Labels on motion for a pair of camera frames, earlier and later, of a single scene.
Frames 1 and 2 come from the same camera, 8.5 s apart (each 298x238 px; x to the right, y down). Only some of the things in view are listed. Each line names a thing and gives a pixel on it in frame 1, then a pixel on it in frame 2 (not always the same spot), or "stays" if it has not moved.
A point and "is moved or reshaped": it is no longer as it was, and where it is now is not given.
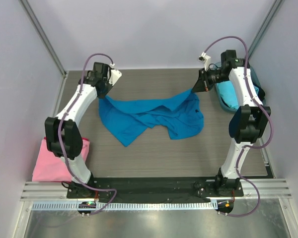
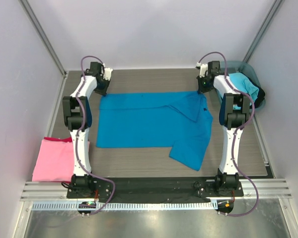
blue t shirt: [125, 119] is moved or reshaped
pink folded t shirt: [48, 167] stays
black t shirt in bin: [261, 93] stays
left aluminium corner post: [42, 35] stays
